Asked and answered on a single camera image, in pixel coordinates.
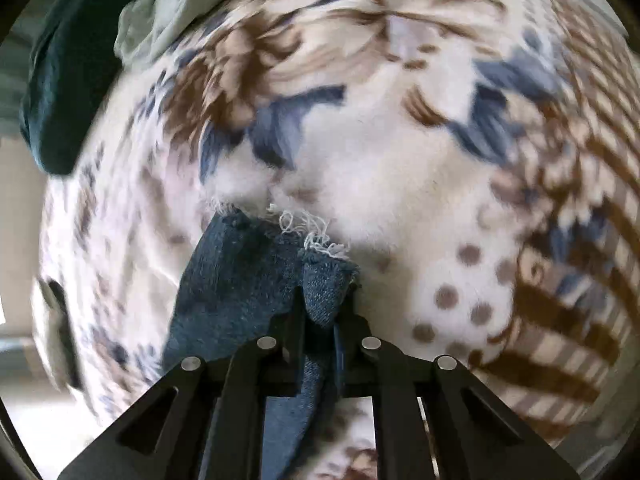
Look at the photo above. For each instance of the blue jeans pants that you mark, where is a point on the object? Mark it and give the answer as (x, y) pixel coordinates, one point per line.
(235, 280)

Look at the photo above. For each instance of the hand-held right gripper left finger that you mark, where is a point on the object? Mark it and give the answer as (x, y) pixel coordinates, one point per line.
(290, 332)

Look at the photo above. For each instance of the floral printed blanket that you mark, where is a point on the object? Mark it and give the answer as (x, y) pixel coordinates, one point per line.
(400, 185)

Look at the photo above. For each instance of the dark teal duvet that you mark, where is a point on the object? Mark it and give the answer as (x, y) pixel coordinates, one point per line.
(65, 85)

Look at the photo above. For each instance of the light green garment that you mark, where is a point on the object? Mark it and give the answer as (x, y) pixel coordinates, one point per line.
(160, 15)

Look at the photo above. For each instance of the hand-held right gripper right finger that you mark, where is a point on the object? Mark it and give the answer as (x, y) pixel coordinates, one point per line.
(357, 337)

